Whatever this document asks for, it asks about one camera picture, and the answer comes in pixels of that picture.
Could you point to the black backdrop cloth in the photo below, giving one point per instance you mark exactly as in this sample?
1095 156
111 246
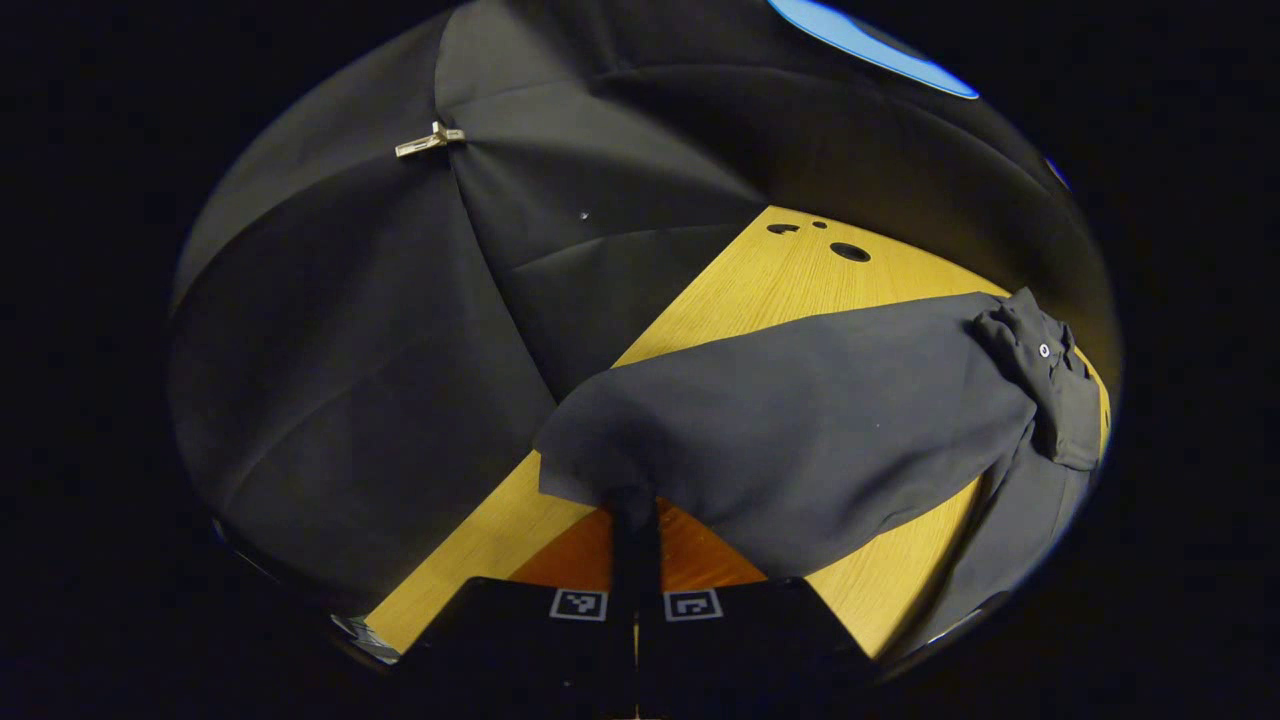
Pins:
350 350

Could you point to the grey button shirt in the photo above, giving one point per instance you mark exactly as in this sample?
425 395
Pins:
800 430

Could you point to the silver metal clip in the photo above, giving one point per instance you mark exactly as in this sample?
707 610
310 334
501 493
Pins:
430 140

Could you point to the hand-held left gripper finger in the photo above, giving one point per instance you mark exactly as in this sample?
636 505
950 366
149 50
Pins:
624 620
649 620

